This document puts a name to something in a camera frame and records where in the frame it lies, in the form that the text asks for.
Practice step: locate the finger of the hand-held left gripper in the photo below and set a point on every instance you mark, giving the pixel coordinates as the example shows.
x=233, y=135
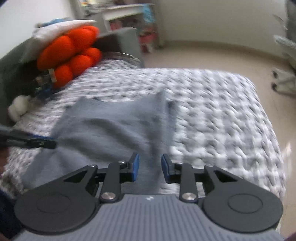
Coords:
x=42, y=143

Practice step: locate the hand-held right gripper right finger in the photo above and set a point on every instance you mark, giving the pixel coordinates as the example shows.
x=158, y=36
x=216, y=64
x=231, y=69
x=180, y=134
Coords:
x=165, y=166

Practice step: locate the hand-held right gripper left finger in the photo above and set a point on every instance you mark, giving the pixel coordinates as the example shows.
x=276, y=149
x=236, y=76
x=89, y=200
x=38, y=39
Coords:
x=135, y=166

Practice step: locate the grey knit sweater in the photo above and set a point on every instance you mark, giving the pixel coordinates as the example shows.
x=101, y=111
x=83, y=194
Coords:
x=104, y=129

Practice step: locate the white plush toy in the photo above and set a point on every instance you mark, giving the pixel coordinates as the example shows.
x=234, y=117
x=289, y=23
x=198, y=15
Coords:
x=18, y=107

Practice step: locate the grey quilted blanket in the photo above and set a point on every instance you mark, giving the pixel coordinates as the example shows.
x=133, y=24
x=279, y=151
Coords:
x=219, y=115

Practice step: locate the person's navy clothing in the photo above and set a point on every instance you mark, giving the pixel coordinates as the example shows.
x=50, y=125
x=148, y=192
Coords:
x=8, y=215

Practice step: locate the orange flower cushion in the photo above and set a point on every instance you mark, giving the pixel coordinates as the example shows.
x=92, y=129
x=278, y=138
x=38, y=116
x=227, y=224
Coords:
x=69, y=53

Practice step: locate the white pillow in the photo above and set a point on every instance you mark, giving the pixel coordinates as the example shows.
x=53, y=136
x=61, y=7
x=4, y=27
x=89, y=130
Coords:
x=60, y=29

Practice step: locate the blue plush toy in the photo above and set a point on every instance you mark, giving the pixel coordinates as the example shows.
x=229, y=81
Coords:
x=53, y=22

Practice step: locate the pink storage basket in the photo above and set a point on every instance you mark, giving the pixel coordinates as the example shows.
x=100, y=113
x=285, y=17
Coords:
x=148, y=38

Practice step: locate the blue plastic bag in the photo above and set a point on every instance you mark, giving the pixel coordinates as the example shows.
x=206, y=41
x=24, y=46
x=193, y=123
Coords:
x=148, y=14

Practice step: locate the white desk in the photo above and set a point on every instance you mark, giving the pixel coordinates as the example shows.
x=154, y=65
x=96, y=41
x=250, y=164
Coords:
x=124, y=11

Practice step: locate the grey office chair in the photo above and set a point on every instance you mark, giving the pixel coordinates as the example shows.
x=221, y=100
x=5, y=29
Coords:
x=285, y=46

